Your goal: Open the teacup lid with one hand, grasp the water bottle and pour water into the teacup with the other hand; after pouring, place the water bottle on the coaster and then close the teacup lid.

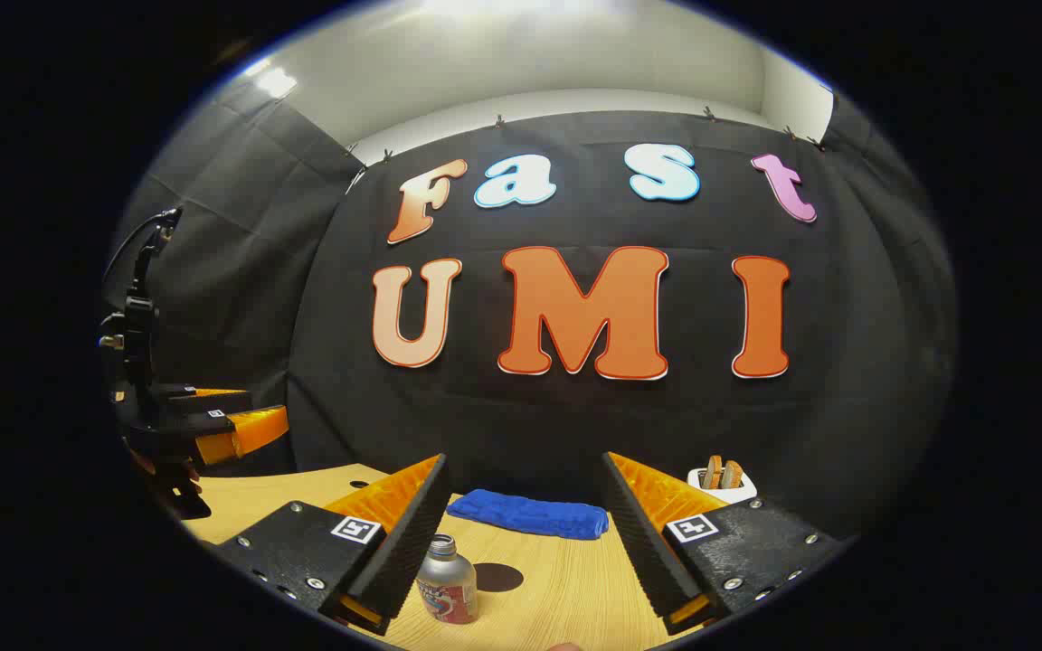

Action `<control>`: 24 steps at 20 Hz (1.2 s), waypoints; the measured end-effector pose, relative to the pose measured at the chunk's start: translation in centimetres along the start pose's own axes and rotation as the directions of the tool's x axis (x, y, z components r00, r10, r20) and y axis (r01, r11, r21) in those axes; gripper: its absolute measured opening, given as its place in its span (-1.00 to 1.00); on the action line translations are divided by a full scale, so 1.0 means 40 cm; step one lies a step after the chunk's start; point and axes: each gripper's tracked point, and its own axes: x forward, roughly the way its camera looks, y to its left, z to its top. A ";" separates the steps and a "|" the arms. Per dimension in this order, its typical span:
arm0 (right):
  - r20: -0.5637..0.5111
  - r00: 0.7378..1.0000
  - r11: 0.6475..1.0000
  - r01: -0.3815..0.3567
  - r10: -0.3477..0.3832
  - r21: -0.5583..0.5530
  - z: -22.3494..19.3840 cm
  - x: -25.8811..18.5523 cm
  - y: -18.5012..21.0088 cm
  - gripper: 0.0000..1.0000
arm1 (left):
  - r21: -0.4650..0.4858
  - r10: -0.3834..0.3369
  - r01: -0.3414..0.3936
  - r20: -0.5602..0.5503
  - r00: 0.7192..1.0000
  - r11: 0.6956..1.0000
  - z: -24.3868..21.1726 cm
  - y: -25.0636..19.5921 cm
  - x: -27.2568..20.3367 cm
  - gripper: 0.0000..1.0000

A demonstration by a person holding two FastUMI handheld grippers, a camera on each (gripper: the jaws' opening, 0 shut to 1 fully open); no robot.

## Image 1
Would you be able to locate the white toaster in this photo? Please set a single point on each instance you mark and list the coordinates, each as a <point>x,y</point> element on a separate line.
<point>738,493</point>

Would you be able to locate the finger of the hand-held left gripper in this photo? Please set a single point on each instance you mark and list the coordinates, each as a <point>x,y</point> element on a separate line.
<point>204,396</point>
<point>250,432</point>

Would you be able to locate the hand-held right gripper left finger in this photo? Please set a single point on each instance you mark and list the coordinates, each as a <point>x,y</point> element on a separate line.
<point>412,533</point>

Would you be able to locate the black backdrop cloth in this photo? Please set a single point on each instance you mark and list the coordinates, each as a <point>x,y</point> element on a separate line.
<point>575,425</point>

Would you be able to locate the silver water bottle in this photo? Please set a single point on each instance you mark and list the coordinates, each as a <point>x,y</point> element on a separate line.
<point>447,588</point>

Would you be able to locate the blue towel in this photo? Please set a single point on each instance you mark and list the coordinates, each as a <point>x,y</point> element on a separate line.
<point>530,515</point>

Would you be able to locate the ceiling light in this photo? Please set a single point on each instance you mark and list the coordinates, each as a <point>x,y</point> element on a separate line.
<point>276,82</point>

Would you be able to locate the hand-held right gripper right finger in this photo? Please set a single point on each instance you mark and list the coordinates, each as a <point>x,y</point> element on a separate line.
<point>640,533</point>

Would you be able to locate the dark brown round coaster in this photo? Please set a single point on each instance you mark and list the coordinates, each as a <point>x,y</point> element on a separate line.
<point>501,577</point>

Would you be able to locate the bread slice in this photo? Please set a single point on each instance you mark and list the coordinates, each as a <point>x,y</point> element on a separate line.
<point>733,475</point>
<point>711,472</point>

